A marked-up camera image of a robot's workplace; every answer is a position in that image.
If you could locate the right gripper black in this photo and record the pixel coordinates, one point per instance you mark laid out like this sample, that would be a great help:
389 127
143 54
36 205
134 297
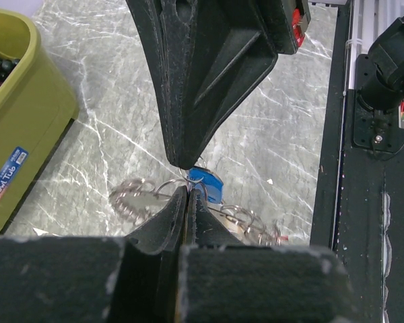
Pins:
215 54

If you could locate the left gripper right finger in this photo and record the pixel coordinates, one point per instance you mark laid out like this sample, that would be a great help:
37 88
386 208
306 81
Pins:
211 278

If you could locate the olive green plastic bin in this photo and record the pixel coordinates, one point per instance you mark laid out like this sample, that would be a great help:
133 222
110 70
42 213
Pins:
36 105

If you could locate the aluminium rail frame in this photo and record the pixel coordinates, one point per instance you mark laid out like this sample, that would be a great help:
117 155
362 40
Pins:
359 38

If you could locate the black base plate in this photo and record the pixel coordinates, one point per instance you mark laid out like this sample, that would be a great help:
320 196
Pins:
359 206

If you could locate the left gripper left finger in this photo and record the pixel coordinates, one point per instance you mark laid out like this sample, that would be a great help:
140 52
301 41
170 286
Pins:
153 262

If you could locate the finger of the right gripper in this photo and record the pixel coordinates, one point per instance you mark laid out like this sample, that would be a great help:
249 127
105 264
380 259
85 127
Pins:
154 21

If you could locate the blue tag key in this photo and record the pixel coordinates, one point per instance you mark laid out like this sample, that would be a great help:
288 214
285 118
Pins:
208 182

